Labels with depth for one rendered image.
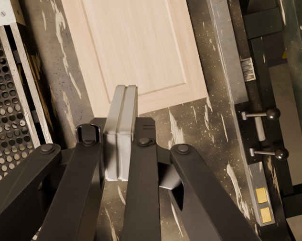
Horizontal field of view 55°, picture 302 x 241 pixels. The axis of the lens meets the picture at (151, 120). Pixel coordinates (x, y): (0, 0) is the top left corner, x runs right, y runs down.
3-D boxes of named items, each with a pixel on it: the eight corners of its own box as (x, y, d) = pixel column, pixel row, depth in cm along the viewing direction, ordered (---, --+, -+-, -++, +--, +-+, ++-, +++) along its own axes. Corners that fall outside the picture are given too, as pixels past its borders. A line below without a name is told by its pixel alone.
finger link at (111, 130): (119, 182, 15) (105, 182, 15) (127, 122, 22) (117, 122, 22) (117, 132, 14) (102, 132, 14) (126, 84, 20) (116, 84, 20)
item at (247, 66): (248, 58, 94) (251, 57, 91) (252, 79, 95) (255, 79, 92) (236, 61, 94) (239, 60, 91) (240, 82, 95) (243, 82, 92)
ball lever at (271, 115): (244, 108, 93) (282, 104, 81) (247, 119, 93) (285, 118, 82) (236, 111, 91) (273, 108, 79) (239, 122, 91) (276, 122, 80)
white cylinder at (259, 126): (263, 137, 97) (258, 115, 96) (267, 139, 94) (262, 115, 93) (254, 140, 97) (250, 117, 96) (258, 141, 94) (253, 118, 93)
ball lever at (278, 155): (253, 143, 94) (290, 146, 83) (255, 154, 95) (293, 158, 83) (244, 147, 92) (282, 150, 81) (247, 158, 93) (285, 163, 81)
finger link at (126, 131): (117, 132, 14) (133, 133, 14) (126, 84, 20) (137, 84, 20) (119, 182, 15) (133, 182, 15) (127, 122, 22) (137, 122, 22)
